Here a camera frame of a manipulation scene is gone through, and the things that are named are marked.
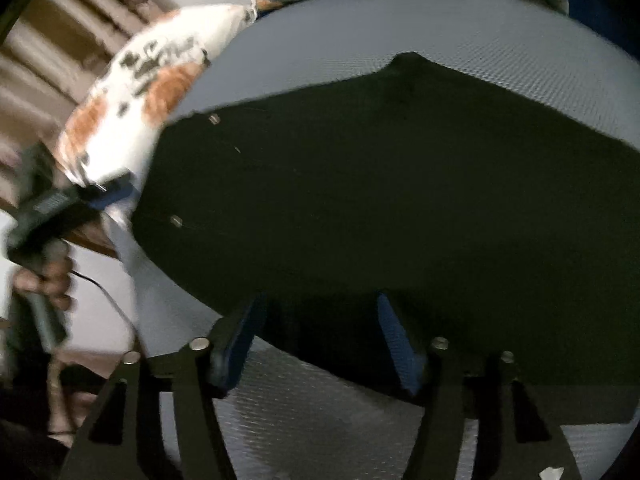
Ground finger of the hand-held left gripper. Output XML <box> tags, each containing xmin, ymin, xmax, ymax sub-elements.
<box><xmin>82</xmin><ymin>172</ymin><xmax>140</xmax><ymax>212</ymax></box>

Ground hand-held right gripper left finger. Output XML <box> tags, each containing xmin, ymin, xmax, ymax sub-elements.
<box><xmin>57</xmin><ymin>292</ymin><xmax>271</xmax><ymax>480</ymax></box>

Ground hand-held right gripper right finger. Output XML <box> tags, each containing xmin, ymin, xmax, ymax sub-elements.
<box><xmin>375</xmin><ymin>290</ymin><xmax>583</xmax><ymax>480</ymax></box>

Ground black pants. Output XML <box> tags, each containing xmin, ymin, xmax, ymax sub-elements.
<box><xmin>131</xmin><ymin>51</ymin><xmax>640</xmax><ymax>426</ymax></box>

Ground person's left hand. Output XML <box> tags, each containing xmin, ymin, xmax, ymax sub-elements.
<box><xmin>12</xmin><ymin>241</ymin><xmax>76</xmax><ymax>312</ymax></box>

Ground white floral pillow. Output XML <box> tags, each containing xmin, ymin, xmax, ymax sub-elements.
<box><xmin>55</xmin><ymin>4</ymin><xmax>258</xmax><ymax>221</ymax></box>

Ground brown striped curtain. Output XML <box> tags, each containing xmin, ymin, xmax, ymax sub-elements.
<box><xmin>0</xmin><ymin>0</ymin><xmax>181</xmax><ymax>206</ymax></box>

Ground wooden bed frame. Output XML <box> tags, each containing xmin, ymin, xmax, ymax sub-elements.
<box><xmin>67</xmin><ymin>222</ymin><xmax>122</xmax><ymax>262</ymax></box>

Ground black cable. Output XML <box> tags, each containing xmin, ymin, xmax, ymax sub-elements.
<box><xmin>70</xmin><ymin>269</ymin><xmax>140</xmax><ymax>343</ymax></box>

